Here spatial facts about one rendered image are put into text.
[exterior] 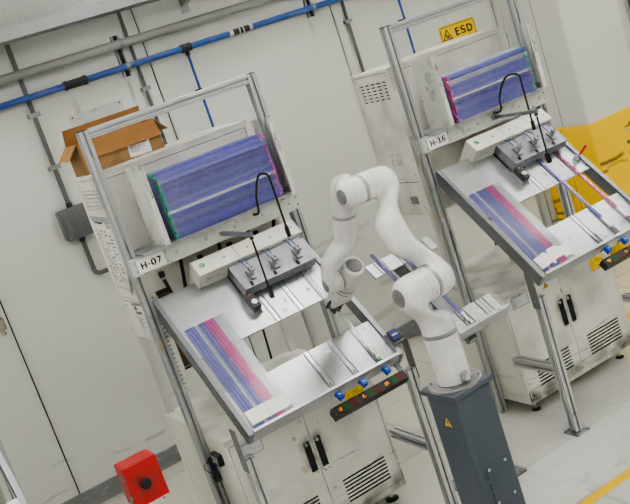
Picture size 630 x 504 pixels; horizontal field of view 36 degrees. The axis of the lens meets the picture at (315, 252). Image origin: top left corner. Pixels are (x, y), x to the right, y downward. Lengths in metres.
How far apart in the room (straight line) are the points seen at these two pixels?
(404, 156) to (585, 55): 2.13
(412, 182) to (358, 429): 1.25
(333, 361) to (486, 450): 0.69
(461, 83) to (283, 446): 1.81
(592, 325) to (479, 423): 1.57
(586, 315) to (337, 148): 1.92
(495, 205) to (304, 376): 1.27
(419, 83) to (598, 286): 1.31
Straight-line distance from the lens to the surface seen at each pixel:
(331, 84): 5.85
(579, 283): 4.73
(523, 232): 4.28
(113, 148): 4.03
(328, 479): 4.02
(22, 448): 5.26
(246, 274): 3.82
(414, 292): 3.15
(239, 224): 3.89
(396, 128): 4.55
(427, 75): 4.42
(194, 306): 3.79
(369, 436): 4.08
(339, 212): 3.42
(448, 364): 3.28
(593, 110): 6.41
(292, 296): 3.84
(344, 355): 3.69
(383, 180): 3.27
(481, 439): 3.37
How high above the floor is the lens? 1.95
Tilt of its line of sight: 12 degrees down
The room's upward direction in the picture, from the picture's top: 19 degrees counter-clockwise
